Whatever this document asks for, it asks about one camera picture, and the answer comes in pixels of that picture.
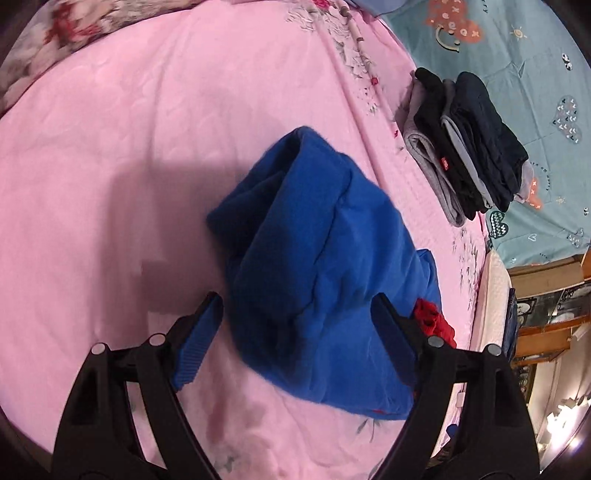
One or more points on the small white box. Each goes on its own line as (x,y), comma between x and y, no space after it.
(460,399)

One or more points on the dark blue jeans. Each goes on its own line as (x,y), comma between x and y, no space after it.
(512,323)

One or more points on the pink floral bedsheet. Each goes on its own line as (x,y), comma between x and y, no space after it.
(115,184)

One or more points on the red floral pillow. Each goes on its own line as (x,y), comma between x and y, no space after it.
(69,37)

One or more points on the teal heart-printed sheet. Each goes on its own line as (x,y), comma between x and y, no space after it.
(521,55)

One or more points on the blue and red pants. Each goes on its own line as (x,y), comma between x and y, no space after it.
(314,258)

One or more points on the navy folded pants grey cuffs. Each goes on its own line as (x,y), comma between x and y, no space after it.
(494,138)

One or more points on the wooden display cabinet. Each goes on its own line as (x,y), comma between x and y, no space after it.
(554,323)

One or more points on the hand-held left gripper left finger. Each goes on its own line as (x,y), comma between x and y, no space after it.
(198,344)

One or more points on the stack of dark folded clothes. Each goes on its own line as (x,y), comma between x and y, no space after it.
(443,138)

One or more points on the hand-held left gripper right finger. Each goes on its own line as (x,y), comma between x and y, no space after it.
(397,344)

